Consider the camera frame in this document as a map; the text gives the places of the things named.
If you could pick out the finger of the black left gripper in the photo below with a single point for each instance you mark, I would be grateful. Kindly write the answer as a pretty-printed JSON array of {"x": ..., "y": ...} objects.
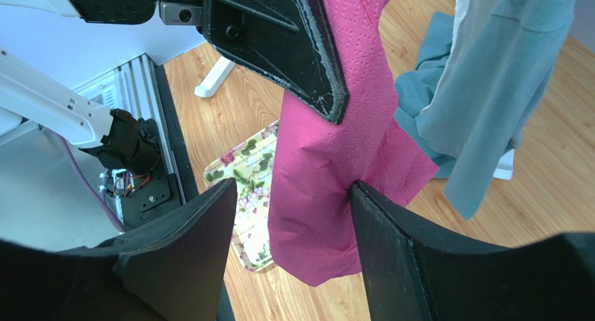
[{"x": 289, "y": 42}]

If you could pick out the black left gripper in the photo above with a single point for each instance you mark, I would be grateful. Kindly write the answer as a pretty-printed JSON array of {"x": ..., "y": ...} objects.
[{"x": 133, "y": 12}]

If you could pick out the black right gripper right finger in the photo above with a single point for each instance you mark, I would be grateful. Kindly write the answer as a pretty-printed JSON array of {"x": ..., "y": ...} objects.
[{"x": 414, "y": 269}]

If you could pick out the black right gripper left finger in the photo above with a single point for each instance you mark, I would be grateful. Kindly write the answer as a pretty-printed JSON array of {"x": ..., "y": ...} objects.
[{"x": 67, "y": 285}]

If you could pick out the magenta paper napkin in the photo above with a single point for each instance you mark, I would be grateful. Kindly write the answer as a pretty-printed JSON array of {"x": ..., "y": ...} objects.
[{"x": 316, "y": 163}]

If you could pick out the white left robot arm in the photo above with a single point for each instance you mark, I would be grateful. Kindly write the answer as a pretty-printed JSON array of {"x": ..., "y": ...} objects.
[{"x": 288, "y": 42}]

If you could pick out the floral placemat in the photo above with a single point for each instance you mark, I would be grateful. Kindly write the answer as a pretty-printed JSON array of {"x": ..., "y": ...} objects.
[{"x": 250, "y": 164}]

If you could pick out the teal blue garment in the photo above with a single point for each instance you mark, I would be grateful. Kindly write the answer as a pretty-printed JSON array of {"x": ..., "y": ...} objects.
[{"x": 466, "y": 116}]

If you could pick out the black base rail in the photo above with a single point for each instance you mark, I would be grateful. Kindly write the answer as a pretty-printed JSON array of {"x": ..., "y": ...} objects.
[{"x": 172, "y": 260}]

